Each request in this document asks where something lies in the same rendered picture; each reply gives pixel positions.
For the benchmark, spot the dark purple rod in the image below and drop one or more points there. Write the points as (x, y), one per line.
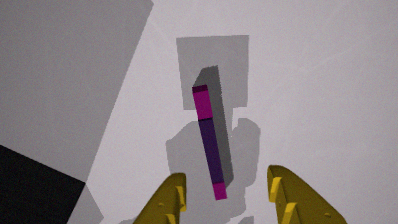
(211, 149)

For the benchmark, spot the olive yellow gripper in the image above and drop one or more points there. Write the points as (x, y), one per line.
(296, 201)

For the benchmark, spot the magenta rectangular block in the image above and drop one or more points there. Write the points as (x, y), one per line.
(219, 190)
(202, 102)

